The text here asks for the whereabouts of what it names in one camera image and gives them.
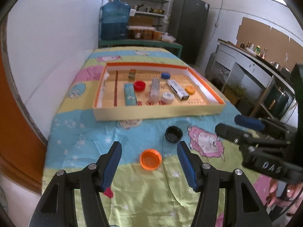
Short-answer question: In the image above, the black bottle cap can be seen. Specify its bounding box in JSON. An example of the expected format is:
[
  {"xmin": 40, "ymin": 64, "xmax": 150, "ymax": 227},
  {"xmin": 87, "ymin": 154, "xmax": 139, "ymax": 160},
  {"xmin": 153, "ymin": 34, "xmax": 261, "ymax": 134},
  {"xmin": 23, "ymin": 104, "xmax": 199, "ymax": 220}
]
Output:
[{"xmin": 164, "ymin": 126, "xmax": 183, "ymax": 144}]

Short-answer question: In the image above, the large orange bottle cap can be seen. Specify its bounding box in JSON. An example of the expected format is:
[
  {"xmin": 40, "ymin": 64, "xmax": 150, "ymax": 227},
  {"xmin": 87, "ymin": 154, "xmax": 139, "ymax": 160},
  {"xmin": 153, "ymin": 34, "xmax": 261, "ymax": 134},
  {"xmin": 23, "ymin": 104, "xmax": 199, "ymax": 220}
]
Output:
[{"xmin": 139, "ymin": 149, "xmax": 162, "ymax": 171}]

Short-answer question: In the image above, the teal flower lighter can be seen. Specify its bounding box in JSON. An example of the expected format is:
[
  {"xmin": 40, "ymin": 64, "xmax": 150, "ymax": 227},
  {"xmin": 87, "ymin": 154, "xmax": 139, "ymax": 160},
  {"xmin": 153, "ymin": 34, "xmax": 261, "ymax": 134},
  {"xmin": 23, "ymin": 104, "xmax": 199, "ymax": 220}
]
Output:
[{"xmin": 124, "ymin": 83, "xmax": 137, "ymax": 106}]

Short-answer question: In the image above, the white bottle cap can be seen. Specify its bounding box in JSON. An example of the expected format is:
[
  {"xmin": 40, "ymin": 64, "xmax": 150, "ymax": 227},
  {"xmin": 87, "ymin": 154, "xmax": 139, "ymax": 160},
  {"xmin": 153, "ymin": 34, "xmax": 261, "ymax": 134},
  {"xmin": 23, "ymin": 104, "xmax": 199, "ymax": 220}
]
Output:
[{"xmin": 161, "ymin": 92, "xmax": 175, "ymax": 105}]

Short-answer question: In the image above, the gold lighter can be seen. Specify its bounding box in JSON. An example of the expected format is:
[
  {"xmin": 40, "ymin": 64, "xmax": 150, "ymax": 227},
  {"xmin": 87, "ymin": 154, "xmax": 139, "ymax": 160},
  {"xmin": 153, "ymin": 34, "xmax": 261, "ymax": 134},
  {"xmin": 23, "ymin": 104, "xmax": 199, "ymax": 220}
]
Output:
[{"xmin": 128, "ymin": 69, "xmax": 136, "ymax": 82}]

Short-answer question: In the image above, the blue bottle cap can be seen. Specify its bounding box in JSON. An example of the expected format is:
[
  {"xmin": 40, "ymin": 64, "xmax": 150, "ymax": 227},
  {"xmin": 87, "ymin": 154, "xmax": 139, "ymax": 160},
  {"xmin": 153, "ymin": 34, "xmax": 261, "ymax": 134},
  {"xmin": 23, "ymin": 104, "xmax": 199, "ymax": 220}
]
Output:
[{"xmin": 161, "ymin": 72, "xmax": 170, "ymax": 79}]

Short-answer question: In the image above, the person's right hand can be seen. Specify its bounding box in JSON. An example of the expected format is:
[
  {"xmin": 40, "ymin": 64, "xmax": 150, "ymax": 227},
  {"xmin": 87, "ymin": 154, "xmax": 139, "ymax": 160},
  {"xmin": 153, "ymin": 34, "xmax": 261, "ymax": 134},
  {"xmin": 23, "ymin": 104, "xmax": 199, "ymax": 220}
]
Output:
[{"xmin": 266, "ymin": 179, "xmax": 302, "ymax": 216}]

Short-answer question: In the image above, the white kitchen counter cabinet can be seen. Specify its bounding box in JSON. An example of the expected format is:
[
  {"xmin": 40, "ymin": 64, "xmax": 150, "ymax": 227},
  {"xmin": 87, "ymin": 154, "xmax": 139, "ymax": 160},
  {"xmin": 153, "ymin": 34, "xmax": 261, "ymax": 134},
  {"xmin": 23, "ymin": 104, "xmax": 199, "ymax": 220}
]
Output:
[{"xmin": 205, "ymin": 39, "xmax": 298, "ymax": 127}]

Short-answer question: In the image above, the small orange bottle cap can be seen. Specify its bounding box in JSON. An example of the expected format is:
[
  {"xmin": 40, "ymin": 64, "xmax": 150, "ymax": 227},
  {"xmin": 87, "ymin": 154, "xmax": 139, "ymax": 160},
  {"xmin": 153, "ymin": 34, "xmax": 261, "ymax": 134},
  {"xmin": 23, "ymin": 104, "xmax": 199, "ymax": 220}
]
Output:
[{"xmin": 185, "ymin": 85, "xmax": 196, "ymax": 95}]

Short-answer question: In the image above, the orange-rimmed cardboard tray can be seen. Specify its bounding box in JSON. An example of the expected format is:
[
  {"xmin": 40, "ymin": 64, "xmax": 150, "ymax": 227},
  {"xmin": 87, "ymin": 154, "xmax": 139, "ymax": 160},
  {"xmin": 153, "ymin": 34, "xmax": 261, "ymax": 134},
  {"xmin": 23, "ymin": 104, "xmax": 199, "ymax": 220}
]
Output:
[{"xmin": 92, "ymin": 63, "xmax": 226, "ymax": 121}]

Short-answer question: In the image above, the clear plastic rectangular case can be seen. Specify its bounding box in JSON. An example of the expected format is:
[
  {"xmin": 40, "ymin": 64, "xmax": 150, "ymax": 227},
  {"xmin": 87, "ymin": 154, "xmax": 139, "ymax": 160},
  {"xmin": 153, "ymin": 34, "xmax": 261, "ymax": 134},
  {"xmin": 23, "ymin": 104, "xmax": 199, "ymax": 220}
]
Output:
[{"xmin": 149, "ymin": 78, "xmax": 160, "ymax": 103}]

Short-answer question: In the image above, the white printed lighter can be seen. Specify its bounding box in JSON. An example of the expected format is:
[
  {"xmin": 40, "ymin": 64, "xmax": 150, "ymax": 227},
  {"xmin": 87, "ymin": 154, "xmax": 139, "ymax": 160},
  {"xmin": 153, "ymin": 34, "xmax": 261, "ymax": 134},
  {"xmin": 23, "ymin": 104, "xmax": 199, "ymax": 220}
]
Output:
[{"xmin": 166, "ymin": 79, "xmax": 190, "ymax": 100}]

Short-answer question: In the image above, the red bottle cap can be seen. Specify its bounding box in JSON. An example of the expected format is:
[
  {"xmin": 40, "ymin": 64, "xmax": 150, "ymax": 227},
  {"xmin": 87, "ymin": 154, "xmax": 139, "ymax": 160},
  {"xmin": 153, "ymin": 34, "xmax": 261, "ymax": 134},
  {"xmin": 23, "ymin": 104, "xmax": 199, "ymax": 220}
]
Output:
[{"xmin": 133, "ymin": 80, "xmax": 146, "ymax": 92}]

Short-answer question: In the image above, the green low bench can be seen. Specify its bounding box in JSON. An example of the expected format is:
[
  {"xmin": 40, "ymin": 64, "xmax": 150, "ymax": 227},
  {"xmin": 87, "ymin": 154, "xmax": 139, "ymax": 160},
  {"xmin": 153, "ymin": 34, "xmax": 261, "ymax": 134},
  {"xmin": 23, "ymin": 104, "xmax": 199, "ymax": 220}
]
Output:
[{"xmin": 98, "ymin": 39, "xmax": 183, "ymax": 58}]

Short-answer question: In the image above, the dark green refrigerator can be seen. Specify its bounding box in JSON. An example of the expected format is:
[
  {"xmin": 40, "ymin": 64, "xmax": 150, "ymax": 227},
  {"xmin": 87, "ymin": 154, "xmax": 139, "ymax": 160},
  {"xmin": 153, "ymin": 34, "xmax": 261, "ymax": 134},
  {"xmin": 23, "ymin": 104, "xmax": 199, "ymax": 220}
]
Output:
[{"xmin": 167, "ymin": 0, "xmax": 209, "ymax": 65}]

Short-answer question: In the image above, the blue water jug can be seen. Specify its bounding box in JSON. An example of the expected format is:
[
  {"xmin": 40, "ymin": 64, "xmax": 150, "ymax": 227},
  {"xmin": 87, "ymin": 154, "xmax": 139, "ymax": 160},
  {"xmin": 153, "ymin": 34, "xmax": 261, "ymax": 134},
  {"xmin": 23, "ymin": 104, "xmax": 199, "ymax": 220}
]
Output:
[{"xmin": 99, "ymin": 0, "xmax": 131, "ymax": 40}]

